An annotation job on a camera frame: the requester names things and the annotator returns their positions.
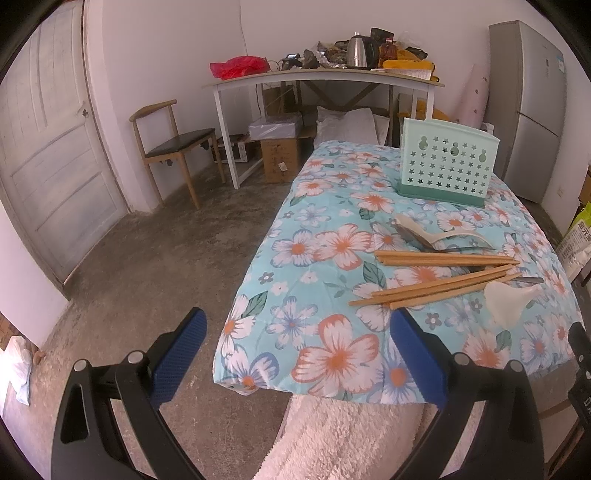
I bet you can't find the wooden chopstick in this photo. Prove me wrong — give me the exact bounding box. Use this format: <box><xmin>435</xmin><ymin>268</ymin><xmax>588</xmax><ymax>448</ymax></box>
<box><xmin>374</xmin><ymin>251</ymin><xmax>515</xmax><ymax>260</ymax></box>
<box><xmin>372</xmin><ymin>265</ymin><xmax>513</xmax><ymax>298</ymax></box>
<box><xmin>349</xmin><ymin>266</ymin><xmax>510</xmax><ymax>306</ymax></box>
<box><xmin>390</xmin><ymin>273</ymin><xmax>522</xmax><ymax>310</ymax></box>
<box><xmin>379</xmin><ymin>257</ymin><xmax>519</xmax><ymax>267</ymax></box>

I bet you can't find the white rice paddle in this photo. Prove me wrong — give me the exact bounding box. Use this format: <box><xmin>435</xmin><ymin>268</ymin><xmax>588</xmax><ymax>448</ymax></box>
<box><xmin>394</xmin><ymin>213</ymin><xmax>495</xmax><ymax>251</ymax></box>

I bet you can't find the rice sack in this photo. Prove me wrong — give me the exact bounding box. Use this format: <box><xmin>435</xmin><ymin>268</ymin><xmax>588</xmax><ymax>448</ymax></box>
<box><xmin>557</xmin><ymin>203</ymin><xmax>591</xmax><ymax>282</ymax></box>

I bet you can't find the pink fluffy cloth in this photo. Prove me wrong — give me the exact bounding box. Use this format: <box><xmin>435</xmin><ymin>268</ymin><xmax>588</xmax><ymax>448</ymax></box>
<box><xmin>254</xmin><ymin>395</ymin><xmax>436</xmax><ymax>479</ymax></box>

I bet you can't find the floral blue table cover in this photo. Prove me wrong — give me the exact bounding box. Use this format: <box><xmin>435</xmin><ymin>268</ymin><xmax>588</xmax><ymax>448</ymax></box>
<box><xmin>212</xmin><ymin>141</ymin><xmax>581</xmax><ymax>404</ymax></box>

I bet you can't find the mint green utensil basket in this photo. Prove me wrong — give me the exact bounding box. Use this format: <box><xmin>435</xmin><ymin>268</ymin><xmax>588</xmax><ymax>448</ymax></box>
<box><xmin>397</xmin><ymin>118</ymin><xmax>500</xmax><ymax>207</ymax></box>

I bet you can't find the silver refrigerator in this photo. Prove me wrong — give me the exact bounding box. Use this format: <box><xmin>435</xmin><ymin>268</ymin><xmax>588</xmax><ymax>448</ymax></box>
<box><xmin>485</xmin><ymin>20</ymin><xmax>567</xmax><ymax>203</ymax></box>

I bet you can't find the pink ironing board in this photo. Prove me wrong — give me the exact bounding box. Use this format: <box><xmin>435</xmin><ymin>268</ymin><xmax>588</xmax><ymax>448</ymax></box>
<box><xmin>456</xmin><ymin>64</ymin><xmax>490</xmax><ymax>129</ymax></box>

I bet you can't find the white door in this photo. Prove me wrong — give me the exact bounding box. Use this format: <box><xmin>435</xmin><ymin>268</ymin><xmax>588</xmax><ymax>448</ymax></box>
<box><xmin>1</xmin><ymin>1</ymin><xmax>127</xmax><ymax>284</ymax></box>

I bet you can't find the orange plastic bag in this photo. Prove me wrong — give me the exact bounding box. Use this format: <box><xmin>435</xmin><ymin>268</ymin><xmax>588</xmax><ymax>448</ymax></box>
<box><xmin>399</xmin><ymin>98</ymin><xmax>452</xmax><ymax>123</ymax></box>

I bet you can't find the wooden chair black seat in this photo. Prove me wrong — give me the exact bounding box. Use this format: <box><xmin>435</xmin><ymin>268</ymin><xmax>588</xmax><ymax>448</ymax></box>
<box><xmin>129</xmin><ymin>99</ymin><xmax>226</xmax><ymax>210</ymax></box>

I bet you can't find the white desk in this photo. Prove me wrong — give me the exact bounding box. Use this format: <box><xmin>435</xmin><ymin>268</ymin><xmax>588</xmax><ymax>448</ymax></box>
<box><xmin>209</xmin><ymin>68</ymin><xmax>444</xmax><ymax>190</ymax></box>

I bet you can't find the yellow bag on desk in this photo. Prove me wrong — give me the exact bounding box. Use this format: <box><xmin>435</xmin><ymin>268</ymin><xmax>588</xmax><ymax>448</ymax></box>
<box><xmin>380</xmin><ymin>49</ymin><xmax>435</xmax><ymax>81</ymax></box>

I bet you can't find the cardboard box under desk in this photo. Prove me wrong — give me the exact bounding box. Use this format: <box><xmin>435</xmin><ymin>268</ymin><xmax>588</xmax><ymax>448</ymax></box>
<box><xmin>260</xmin><ymin>138</ymin><xmax>301</xmax><ymax>184</ymax></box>

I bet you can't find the steel electric kettle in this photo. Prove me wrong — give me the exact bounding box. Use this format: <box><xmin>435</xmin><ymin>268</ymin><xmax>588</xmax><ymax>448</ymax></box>
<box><xmin>346</xmin><ymin>32</ymin><xmax>379</xmax><ymax>69</ymax></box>

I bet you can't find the red plastic bag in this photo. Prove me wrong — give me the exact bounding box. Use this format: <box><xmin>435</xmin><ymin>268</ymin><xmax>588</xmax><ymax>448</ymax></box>
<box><xmin>209</xmin><ymin>55</ymin><xmax>270</xmax><ymax>81</ymax></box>

